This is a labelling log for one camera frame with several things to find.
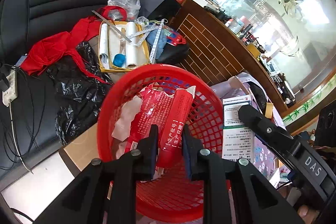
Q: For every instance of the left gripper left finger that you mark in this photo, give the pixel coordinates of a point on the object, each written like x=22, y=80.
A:
x=104, y=192

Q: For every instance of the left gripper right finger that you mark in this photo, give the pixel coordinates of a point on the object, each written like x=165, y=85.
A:
x=233, y=191

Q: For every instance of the long white medicine box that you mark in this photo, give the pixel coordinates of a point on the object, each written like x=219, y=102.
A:
x=238, y=140

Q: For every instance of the white paper ball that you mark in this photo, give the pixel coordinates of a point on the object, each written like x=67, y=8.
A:
x=122, y=127

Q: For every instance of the red cigarette pack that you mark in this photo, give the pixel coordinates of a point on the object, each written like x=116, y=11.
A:
x=169, y=113

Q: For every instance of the person right hand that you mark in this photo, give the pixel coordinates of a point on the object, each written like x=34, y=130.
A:
x=308, y=215

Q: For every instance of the purple floral tablecloth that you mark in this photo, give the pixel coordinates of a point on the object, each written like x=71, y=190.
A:
x=241, y=85

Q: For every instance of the cardboard box under basket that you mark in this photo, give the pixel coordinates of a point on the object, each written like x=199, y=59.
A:
x=79, y=153

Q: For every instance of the black plastic bag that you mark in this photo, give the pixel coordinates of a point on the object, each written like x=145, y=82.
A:
x=80, y=97

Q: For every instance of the red plastic basket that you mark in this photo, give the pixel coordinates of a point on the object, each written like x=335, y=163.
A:
x=171, y=197

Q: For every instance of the white power strip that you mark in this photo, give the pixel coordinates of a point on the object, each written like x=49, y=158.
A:
x=12, y=92

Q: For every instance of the yellow tray with rolls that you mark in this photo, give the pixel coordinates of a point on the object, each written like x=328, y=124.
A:
x=122, y=50

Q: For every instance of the red cloth on sofa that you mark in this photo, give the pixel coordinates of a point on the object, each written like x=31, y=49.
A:
x=50, y=50

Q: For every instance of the wooden cabinet with mirror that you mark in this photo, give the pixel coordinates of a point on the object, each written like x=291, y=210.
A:
x=287, y=45

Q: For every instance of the black leather sofa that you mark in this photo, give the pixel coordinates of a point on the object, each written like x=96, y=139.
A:
x=28, y=133

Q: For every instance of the clear plastic bag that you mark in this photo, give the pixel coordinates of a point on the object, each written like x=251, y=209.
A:
x=132, y=7

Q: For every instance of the dark paper shopping bag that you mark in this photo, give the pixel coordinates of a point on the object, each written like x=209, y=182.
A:
x=158, y=9

